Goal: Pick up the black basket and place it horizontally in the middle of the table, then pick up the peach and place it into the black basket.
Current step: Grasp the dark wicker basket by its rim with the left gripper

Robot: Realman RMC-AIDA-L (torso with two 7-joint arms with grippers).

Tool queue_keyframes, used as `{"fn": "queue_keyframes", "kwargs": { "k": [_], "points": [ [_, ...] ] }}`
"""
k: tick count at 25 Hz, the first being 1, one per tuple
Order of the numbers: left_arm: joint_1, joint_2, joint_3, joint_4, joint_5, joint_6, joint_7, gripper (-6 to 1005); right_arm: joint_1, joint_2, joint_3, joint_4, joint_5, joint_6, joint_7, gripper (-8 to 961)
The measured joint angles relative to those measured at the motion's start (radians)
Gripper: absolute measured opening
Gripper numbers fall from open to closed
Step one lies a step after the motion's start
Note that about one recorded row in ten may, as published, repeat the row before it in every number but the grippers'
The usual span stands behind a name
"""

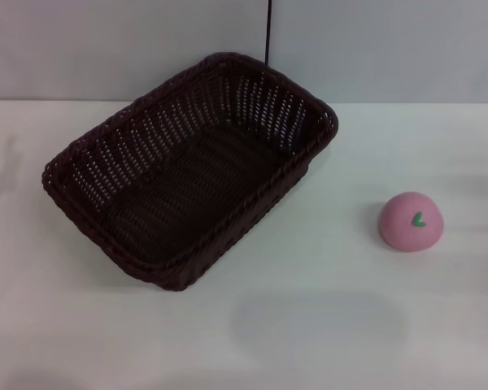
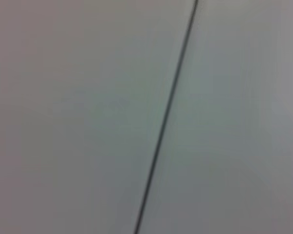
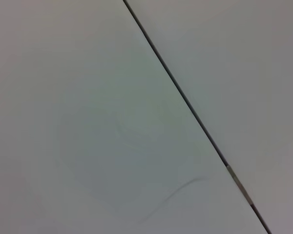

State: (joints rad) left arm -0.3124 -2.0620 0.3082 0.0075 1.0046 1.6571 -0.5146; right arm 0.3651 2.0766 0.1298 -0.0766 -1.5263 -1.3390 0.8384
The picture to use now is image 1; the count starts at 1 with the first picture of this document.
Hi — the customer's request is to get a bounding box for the pink peach toy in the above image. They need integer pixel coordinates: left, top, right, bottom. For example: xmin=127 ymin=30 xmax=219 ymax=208
xmin=376 ymin=190 xmax=446 ymax=254

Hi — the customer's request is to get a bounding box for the dark brown woven basket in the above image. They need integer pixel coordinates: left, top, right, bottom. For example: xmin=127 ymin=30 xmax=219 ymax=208
xmin=41 ymin=51 xmax=339 ymax=292

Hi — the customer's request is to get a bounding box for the black vertical cable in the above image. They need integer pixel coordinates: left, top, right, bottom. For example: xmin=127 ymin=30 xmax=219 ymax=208
xmin=263 ymin=0 xmax=273 ymax=66

